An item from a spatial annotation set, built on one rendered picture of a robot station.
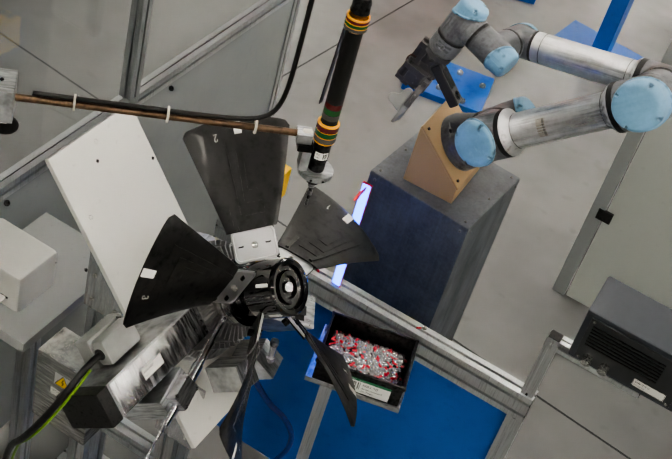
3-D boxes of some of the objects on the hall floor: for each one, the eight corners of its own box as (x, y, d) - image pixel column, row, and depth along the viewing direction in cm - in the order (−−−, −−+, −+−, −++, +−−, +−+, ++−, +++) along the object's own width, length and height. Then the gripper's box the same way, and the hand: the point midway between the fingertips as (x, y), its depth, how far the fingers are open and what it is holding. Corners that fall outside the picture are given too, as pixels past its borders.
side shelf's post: (3, 496, 334) (22, 283, 281) (13, 486, 337) (33, 274, 284) (15, 504, 333) (35, 292, 280) (25, 494, 336) (47, 282, 283)
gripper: (436, 23, 301) (394, 78, 313) (411, 52, 286) (367, 109, 297) (463, 44, 301) (420, 99, 313) (439, 75, 286) (395, 131, 297)
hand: (403, 112), depth 305 cm, fingers open, 14 cm apart
